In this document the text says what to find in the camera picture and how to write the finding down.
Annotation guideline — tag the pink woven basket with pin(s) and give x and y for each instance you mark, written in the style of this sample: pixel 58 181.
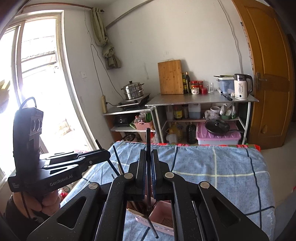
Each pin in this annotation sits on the pink woven basket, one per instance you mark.
pixel 142 126

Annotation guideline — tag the small wooden side shelf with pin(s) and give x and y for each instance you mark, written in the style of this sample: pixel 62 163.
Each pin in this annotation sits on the small wooden side shelf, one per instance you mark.
pixel 120 121

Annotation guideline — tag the black induction cooker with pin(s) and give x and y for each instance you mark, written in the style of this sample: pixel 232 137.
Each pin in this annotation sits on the black induction cooker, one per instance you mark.
pixel 134 102

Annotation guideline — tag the dark soy sauce bottle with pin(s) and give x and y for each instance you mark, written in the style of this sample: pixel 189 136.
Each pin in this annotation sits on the dark soy sauce bottle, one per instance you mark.
pixel 188 82

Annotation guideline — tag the hanging olive cloth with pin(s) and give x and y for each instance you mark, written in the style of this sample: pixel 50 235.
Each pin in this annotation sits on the hanging olive cloth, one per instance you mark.
pixel 102 39

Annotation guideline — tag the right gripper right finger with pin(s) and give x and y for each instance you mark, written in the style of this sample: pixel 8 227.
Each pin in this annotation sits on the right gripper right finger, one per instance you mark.
pixel 200 211

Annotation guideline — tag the bamboo cutting board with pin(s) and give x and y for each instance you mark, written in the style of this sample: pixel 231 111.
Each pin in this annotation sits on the bamboo cutting board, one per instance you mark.
pixel 170 77

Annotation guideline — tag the person's left hand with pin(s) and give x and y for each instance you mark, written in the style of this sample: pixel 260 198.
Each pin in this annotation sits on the person's left hand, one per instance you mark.
pixel 26 204

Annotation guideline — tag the white electric kettle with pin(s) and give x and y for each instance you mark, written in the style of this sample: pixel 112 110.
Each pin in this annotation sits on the white electric kettle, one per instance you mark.
pixel 243 86

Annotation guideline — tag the black chopstick with steel end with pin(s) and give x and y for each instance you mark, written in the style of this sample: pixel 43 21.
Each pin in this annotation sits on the black chopstick with steel end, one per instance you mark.
pixel 149 192

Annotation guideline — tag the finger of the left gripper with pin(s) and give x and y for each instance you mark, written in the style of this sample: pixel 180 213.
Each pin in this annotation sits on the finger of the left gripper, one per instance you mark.
pixel 84 160
pixel 71 155

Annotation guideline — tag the plain black chopstick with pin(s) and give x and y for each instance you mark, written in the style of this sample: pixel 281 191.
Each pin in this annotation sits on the plain black chopstick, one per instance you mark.
pixel 120 168

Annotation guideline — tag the blue plaid tablecloth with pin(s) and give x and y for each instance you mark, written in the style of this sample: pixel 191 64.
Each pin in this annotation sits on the blue plaid tablecloth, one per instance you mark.
pixel 240 174

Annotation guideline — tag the red lidded jar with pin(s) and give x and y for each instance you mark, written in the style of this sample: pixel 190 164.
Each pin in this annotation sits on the red lidded jar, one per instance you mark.
pixel 194 87

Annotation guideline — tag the pink plastic utensil basket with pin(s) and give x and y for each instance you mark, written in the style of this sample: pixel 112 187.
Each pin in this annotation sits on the pink plastic utensil basket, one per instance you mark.
pixel 161 217

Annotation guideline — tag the stainless steel steamer pot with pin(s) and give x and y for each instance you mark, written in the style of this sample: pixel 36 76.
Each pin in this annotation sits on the stainless steel steamer pot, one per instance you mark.
pixel 133 90

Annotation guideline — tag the clear plastic container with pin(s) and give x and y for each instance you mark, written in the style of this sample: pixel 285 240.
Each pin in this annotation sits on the clear plastic container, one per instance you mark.
pixel 226 83

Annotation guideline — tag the brown wooden door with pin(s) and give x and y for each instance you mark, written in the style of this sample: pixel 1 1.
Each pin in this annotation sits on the brown wooden door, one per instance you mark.
pixel 274 75

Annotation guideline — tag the steel kitchen shelf table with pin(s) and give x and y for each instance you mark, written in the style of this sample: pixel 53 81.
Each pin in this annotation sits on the steel kitchen shelf table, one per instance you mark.
pixel 159 102

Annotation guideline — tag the black frying pan with lid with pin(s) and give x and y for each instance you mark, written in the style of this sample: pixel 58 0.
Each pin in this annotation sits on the black frying pan with lid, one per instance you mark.
pixel 220 127

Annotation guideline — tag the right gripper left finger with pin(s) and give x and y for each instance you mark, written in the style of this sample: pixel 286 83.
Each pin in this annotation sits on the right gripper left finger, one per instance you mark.
pixel 97 212

